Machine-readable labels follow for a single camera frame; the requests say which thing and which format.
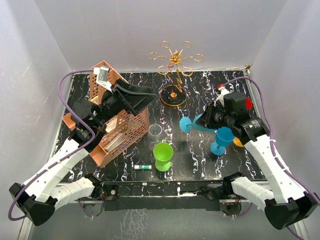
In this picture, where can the pink plastic file organizer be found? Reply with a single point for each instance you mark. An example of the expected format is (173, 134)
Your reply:
(125, 130)

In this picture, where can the yellow wine glass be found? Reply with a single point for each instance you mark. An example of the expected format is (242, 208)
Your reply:
(237, 142)

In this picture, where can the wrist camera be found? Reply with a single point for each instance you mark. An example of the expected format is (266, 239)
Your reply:
(102, 74)
(221, 92)

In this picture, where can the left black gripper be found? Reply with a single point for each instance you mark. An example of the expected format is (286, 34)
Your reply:
(141, 96)

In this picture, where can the green wine glass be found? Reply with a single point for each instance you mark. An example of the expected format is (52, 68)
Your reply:
(163, 153)

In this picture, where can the red wine glass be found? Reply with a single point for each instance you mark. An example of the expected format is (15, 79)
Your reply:
(248, 103)

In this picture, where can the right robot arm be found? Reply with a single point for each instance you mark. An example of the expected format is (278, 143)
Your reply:
(287, 202)

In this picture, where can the green white glue stick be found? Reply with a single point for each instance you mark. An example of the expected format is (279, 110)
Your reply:
(142, 167)

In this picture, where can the gold wire glass rack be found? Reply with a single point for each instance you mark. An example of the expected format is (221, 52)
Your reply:
(173, 94)

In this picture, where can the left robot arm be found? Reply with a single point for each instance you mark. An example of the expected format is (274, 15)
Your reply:
(39, 196)

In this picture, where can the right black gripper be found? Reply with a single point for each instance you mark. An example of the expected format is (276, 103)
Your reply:
(205, 120)

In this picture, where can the silver box in organizer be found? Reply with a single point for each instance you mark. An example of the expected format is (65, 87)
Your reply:
(115, 142)

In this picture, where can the cyan wine glass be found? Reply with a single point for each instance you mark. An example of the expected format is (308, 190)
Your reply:
(186, 125)

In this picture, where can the clear wine glass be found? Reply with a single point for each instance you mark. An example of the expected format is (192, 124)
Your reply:
(155, 135)

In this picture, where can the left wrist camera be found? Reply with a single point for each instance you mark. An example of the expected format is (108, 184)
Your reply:
(102, 74)

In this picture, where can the blue wine glass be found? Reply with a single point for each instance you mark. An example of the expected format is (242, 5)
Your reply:
(223, 138)

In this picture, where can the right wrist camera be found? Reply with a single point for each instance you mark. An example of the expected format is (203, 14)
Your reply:
(221, 92)

